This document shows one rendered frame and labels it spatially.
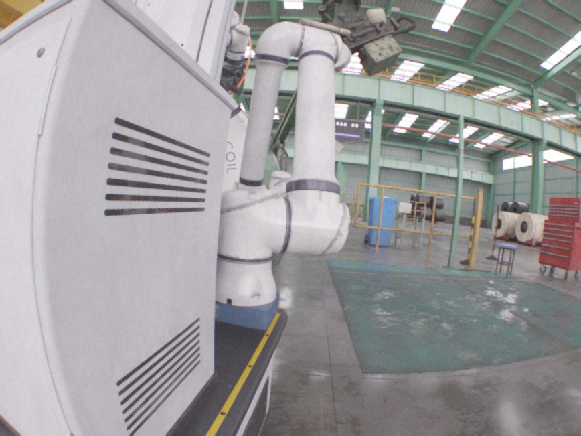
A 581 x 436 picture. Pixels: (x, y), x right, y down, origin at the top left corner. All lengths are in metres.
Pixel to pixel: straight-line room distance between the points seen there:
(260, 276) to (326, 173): 0.31
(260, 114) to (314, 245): 0.46
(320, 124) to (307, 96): 0.10
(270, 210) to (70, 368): 0.56
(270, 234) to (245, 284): 0.13
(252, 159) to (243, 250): 0.39
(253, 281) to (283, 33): 0.74
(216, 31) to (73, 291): 0.62
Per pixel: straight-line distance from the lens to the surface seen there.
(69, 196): 0.23
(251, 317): 0.72
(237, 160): 1.59
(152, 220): 0.31
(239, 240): 0.68
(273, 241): 0.70
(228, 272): 0.71
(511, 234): 14.57
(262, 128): 0.96
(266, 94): 0.96
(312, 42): 0.98
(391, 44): 1.67
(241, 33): 1.38
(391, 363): 1.40
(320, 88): 0.87
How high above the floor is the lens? 0.68
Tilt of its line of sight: 3 degrees down
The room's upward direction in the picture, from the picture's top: 6 degrees clockwise
